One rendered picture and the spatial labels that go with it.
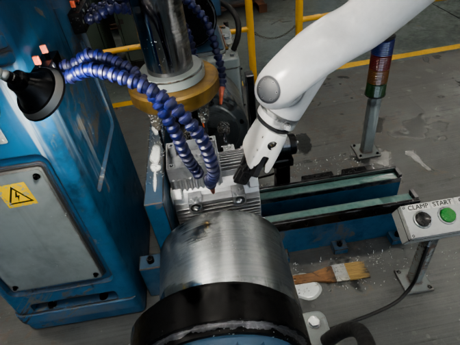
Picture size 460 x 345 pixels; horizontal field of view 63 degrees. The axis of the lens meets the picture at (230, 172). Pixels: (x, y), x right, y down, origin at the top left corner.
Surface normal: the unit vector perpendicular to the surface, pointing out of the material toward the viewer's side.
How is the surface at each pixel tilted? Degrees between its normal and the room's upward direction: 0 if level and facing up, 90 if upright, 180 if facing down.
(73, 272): 90
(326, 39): 41
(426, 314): 0
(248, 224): 28
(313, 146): 0
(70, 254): 90
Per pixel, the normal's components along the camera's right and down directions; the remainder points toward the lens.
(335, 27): 0.04, -0.21
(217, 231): -0.07, -0.75
